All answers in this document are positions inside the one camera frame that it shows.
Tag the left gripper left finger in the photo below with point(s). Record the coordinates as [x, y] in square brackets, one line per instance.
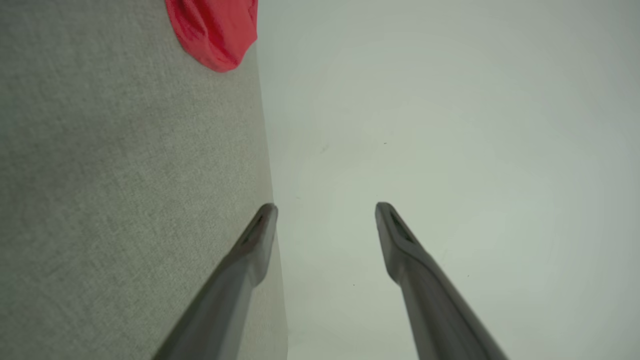
[230, 290]

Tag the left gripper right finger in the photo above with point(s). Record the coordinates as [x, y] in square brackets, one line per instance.
[430, 300]

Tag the red shorts with white stripe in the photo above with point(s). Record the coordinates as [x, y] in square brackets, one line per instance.
[215, 30]

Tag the grey fabric sofa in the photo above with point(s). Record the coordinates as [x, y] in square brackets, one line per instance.
[100, 175]

